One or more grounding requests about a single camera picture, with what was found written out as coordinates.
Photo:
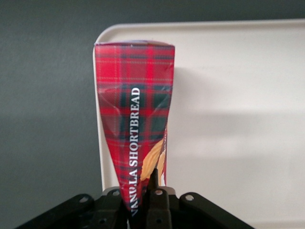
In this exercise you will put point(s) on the beige plastic tray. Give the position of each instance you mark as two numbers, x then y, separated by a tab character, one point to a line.
238	95

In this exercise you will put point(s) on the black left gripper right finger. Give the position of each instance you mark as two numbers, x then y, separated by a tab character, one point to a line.
159	205

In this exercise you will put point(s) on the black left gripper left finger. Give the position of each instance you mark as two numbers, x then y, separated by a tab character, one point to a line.
100	210

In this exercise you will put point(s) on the red tartan cookie box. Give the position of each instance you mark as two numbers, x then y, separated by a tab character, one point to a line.
133	71

